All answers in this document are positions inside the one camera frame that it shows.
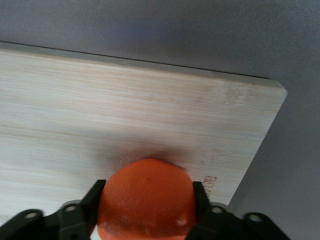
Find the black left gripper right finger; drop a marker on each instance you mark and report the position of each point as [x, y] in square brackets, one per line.
[210, 220]

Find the bamboo cutting board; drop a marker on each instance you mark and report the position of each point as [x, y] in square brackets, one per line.
[125, 112]

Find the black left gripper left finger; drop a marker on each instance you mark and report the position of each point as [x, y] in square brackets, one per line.
[87, 212]

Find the orange fruit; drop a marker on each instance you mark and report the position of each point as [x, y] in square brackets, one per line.
[147, 200]

